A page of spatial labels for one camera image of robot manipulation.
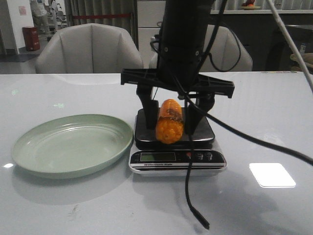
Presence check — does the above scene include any black and silver kitchen scale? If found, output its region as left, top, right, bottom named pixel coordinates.
left=129, top=109, right=227, bottom=176

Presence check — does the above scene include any white drawer cabinet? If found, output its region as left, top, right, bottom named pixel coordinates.
left=137, top=0, right=166, bottom=68

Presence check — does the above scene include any orange corn cob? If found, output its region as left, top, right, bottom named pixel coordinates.
left=156, top=99, right=184, bottom=144

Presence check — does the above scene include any black cable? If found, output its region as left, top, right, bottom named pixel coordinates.
left=149, top=0, right=313, bottom=230

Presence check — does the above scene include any red trash bin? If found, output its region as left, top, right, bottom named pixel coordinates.
left=22, top=26, right=40, bottom=51

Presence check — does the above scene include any right grey upholstered chair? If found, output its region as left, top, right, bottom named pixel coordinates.
left=149, top=24, right=253, bottom=72

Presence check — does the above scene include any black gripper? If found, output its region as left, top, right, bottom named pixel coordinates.
left=121, top=65, right=235, bottom=134

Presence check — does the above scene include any pale green round plate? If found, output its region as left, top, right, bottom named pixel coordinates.
left=12, top=114, right=133, bottom=179

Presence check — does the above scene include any grey upholstered chair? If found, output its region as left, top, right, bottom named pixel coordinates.
left=35, top=23, right=143, bottom=74
left=149, top=24, right=253, bottom=72

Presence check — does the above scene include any white cable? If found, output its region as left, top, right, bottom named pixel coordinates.
left=266, top=0, right=313, bottom=94

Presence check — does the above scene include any dark sideboard counter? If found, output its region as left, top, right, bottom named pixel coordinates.
left=222, top=10, right=313, bottom=71

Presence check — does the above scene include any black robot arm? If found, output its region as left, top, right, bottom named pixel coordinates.
left=121, top=0, right=234, bottom=134

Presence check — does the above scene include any fruit bowl on counter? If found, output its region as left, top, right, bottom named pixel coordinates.
left=240, top=0, right=261, bottom=10

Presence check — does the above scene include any person in background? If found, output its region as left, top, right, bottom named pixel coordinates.
left=30, top=0, right=51, bottom=40

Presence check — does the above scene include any left grey upholstered chair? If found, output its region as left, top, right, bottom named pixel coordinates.
left=35, top=23, right=143, bottom=74

